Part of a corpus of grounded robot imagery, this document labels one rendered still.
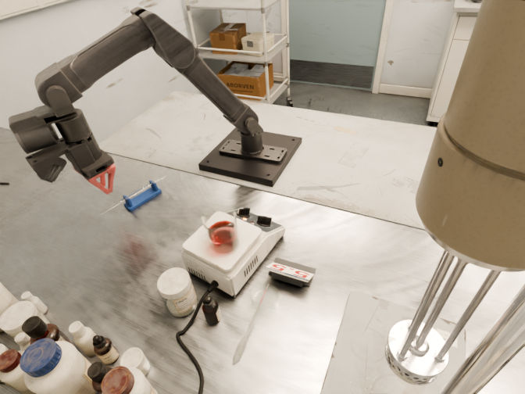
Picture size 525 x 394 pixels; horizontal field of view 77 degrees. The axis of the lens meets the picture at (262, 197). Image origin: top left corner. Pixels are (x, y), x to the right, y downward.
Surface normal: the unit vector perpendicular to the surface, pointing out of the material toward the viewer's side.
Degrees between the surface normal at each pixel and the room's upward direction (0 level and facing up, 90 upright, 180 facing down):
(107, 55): 86
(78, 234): 0
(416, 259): 0
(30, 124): 89
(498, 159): 90
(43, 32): 90
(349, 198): 0
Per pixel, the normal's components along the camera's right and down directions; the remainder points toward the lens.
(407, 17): -0.41, 0.62
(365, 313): -0.07, -0.75
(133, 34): 0.36, 0.58
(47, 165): 0.74, 0.41
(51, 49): 0.91, 0.23
